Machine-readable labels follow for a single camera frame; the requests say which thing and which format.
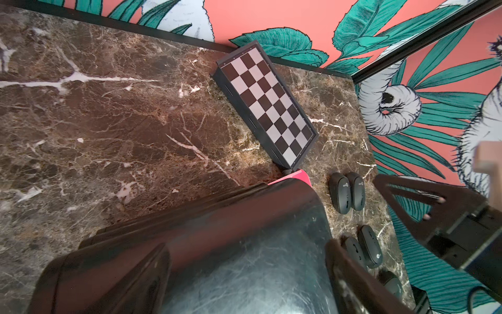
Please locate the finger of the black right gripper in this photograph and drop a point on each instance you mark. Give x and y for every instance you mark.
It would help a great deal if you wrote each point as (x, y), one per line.
(426, 208)

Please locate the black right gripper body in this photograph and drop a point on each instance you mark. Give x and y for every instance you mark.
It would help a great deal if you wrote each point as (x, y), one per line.
(470, 242)

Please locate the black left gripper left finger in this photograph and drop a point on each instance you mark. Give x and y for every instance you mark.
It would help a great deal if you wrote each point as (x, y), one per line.
(141, 290)

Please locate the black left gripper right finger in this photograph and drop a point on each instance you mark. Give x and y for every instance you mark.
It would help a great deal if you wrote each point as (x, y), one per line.
(373, 296)

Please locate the black computer mouse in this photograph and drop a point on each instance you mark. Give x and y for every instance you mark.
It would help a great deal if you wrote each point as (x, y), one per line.
(339, 189)
(353, 248)
(357, 190)
(372, 252)

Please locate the black drawer cabinet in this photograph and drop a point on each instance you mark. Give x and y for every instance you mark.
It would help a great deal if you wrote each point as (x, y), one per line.
(258, 249)

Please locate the red white chess board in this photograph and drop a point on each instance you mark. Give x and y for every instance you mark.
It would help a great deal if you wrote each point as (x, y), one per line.
(266, 105)

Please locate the black frame post right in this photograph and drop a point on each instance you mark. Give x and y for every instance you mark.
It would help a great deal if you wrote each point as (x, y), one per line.
(464, 16)

